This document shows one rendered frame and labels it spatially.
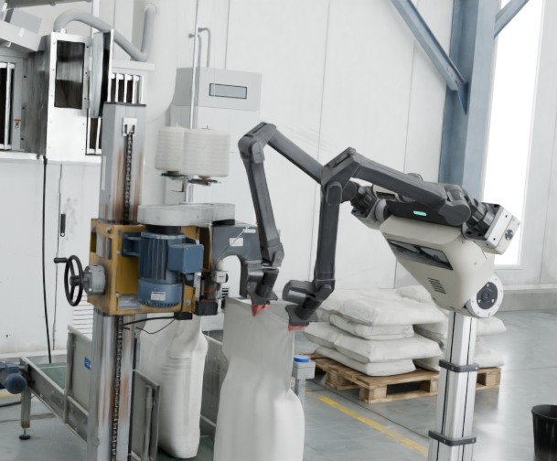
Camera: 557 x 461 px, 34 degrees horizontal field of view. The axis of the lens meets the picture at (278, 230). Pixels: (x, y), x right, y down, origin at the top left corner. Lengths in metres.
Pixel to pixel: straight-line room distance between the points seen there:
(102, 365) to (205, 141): 0.88
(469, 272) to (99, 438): 1.43
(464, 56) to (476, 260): 6.37
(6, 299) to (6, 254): 0.28
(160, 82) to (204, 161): 3.45
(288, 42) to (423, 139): 1.78
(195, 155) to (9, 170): 2.90
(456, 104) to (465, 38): 0.64
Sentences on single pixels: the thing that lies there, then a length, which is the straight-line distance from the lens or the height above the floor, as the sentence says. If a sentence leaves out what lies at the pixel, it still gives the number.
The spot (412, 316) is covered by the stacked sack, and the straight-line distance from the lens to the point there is 6.11.
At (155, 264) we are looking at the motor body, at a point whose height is 1.23.
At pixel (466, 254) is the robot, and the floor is 1.35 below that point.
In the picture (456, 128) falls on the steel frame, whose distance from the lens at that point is 9.21.
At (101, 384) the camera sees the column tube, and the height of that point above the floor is 0.76.
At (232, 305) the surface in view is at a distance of 3.36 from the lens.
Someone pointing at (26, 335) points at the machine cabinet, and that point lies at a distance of 6.07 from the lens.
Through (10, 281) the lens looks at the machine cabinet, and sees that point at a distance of 5.97.
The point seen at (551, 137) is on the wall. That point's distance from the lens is 10.28.
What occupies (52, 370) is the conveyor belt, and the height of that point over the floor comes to 0.38.
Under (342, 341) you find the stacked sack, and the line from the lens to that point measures 6.21.
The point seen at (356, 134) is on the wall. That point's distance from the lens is 8.58.
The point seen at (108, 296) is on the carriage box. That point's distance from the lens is 3.24.
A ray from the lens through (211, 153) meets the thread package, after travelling 3.09.
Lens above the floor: 1.69
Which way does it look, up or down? 6 degrees down
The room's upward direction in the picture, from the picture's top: 4 degrees clockwise
